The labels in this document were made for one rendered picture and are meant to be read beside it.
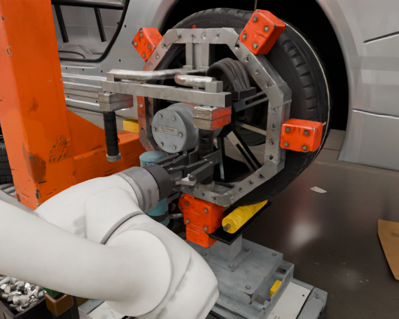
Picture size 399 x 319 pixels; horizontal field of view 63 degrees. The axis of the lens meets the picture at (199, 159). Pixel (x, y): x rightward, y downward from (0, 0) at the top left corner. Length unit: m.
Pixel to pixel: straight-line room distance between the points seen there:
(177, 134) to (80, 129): 0.50
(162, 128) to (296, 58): 0.41
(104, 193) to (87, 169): 0.80
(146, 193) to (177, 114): 0.36
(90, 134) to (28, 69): 0.33
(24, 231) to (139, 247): 0.14
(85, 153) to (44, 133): 0.20
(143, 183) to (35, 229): 0.28
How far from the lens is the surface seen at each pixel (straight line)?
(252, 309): 1.34
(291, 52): 0.95
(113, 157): 0.99
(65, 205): 0.50
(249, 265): 1.40
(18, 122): 1.17
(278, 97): 0.87
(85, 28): 3.73
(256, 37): 0.89
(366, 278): 1.86
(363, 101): 1.02
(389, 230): 2.28
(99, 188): 0.52
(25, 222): 0.33
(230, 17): 1.03
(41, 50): 1.17
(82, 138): 1.30
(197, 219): 1.14
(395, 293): 1.83
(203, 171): 0.67
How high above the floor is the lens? 1.10
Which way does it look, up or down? 21 degrees down
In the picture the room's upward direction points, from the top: straight up
